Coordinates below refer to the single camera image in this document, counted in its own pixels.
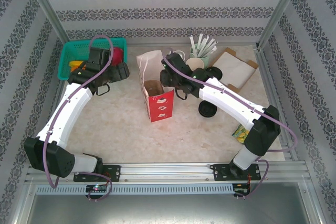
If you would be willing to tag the green straw holder cup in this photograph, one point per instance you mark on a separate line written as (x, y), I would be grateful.
(207, 60)

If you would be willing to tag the yellow green candy packet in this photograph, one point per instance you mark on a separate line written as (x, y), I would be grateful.
(240, 134)

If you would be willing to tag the green paper coffee cup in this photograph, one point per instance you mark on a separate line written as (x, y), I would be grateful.
(194, 63)

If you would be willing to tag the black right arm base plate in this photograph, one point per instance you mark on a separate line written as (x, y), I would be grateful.
(220, 172)

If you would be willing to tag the teal plastic basket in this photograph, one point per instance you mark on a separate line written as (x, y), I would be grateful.
(76, 48)

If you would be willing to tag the brown cardboard napkin tray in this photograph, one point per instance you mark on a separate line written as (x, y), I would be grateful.
(252, 64)

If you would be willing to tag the aluminium mounting rail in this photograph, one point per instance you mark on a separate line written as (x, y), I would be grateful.
(165, 171)

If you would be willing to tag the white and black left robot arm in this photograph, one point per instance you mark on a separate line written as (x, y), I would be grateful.
(68, 113)

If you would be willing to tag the white paper napkin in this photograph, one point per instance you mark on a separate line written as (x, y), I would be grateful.
(236, 66)

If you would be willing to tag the pink dragon fruit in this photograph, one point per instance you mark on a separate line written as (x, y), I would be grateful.
(117, 54)

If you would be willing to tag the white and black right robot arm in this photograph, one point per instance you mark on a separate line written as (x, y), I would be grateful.
(231, 103)

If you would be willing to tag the grey sheet metal panel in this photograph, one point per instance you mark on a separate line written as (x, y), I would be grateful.
(168, 208)

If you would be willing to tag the bunch of wrapped white straws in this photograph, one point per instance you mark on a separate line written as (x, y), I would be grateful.
(193, 44)

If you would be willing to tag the orange oblong fruit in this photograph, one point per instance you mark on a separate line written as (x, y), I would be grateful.
(74, 69)

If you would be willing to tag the aluminium side rail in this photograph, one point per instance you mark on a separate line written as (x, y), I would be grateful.
(265, 77)
(60, 87)

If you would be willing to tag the strawberry print paper bag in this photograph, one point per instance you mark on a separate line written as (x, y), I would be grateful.
(160, 108)

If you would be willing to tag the aluminium frame post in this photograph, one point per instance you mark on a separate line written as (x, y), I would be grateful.
(44, 6)
(281, 9)

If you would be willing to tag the white wrapped straw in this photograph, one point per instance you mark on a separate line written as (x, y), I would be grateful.
(210, 45)
(215, 43)
(205, 44)
(214, 50)
(200, 43)

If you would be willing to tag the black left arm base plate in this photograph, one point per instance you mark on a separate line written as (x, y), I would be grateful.
(113, 172)

